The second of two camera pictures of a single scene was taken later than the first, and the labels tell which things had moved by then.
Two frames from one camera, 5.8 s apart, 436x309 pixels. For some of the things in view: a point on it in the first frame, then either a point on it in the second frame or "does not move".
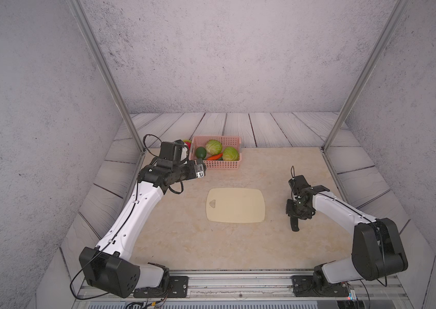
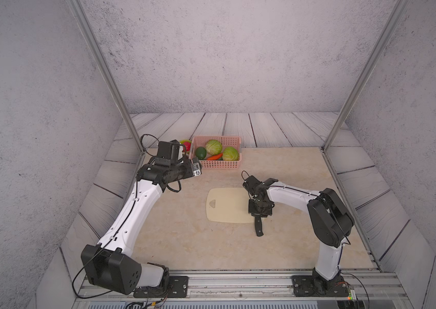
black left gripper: [192, 171] does not move
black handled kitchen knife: [294, 224] -> [258, 226]
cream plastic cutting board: [235, 205] does not move
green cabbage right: [231, 154] does not move
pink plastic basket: [217, 152] does not move
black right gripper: [289, 211] -> [265, 212]
